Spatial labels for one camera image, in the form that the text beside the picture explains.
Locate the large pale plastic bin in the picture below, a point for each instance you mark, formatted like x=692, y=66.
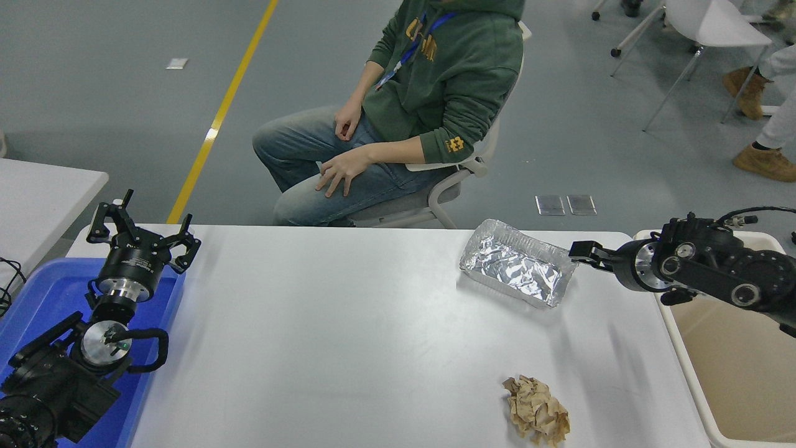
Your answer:
x=740, y=373

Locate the tan paper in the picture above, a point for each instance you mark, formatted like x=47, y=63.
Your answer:
x=535, y=410

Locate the white shell chair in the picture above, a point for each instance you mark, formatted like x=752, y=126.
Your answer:
x=715, y=22

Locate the person's right forearm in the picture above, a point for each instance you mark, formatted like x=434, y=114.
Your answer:
x=368, y=87

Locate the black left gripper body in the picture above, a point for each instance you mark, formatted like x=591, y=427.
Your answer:
x=131, y=264

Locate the grey white office chair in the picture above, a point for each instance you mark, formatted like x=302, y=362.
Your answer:
x=429, y=205

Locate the clear floor plate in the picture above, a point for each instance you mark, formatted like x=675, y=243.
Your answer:
x=581, y=204
x=550, y=205

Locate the person's left forearm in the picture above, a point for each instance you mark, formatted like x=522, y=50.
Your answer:
x=398, y=150

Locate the silver foil tray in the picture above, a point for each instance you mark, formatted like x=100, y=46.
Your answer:
x=516, y=264

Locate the white side table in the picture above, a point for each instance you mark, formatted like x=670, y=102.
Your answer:
x=37, y=199

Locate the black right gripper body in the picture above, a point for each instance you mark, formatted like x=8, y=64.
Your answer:
x=628, y=267

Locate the blue plastic tray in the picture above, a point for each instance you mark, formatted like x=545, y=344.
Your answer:
x=50, y=292

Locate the person's left hand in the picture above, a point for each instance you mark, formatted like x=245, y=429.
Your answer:
x=345, y=171

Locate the person's right hand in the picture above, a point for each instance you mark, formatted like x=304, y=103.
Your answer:
x=348, y=121

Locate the white rolling table frame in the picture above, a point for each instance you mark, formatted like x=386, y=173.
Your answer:
x=634, y=37

